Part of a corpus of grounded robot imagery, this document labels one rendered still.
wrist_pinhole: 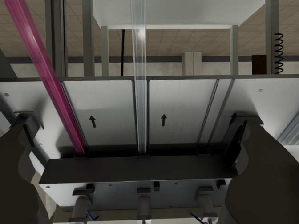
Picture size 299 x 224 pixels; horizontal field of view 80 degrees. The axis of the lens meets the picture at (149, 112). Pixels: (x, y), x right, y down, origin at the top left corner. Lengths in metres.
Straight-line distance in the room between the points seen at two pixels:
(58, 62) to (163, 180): 0.40
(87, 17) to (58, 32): 0.18
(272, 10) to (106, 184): 0.76
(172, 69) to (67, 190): 3.43
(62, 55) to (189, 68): 3.04
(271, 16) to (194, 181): 0.65
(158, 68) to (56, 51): 3.16
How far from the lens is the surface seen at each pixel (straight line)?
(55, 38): 0.56
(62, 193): 0.38
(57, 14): 0.58
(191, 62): 3.49
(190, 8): 0.86
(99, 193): 0.37
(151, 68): 3.62
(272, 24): 0.82
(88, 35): 0.69
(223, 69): 3.97
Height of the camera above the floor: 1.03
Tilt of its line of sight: 1 degrees up
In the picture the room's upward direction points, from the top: 179 degrees clockwise
